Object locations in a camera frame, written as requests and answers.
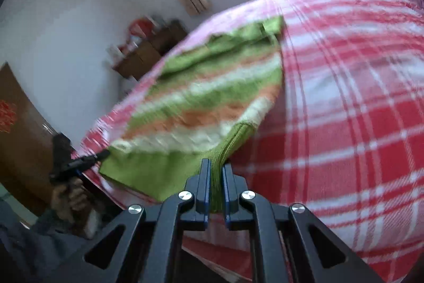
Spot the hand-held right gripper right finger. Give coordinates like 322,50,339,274
222,164,385,283

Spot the bed with red plaid sheet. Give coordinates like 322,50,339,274
71,0,424,283

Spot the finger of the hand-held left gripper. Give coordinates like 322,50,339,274
69,150,112,171

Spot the green striped knit sweater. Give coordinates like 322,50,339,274
99,16,285,214

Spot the person's left forearm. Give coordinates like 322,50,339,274
0,198,111,283

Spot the brown wooden desk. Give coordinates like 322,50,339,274
113,19,189,81

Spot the red gift box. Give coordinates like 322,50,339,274
129,17,156,38

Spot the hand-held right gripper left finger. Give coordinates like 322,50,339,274
55,159,213,283

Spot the person's left hand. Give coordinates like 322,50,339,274
50,177,97,229

